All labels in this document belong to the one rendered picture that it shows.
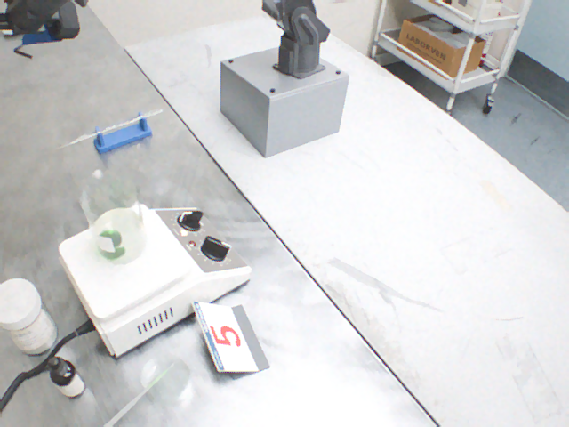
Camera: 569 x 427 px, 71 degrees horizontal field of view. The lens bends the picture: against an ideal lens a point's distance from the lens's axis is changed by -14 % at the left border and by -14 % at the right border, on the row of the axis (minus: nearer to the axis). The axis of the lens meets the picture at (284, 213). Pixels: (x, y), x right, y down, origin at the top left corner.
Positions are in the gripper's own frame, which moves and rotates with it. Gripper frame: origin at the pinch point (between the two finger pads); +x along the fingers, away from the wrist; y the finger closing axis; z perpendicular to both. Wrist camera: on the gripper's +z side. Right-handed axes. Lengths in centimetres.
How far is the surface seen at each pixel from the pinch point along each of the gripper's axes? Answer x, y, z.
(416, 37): -1, -228, 13
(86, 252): -16.9, 5.8, -33.7
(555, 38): -79, -296, -2
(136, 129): -1.1, -19.8, -18.8
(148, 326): -21.5, 4.1, -43.3
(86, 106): 11.4, -19.4, -10.4
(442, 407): -47, -10, -62
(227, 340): -27, -1, -47
